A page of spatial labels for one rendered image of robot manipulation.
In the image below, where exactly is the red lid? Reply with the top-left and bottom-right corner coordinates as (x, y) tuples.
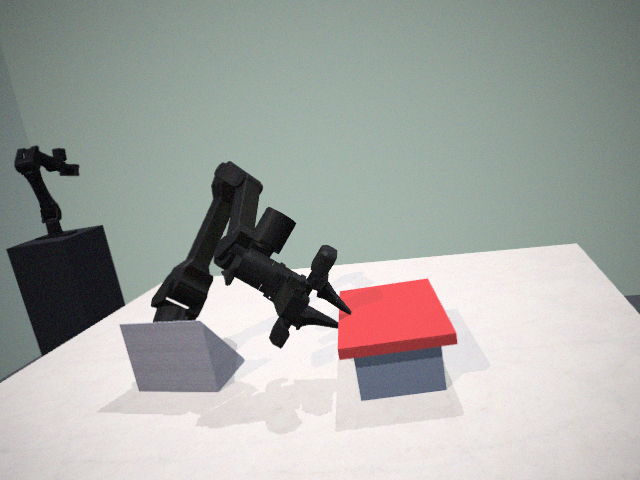
(338, 279), (457, 360)

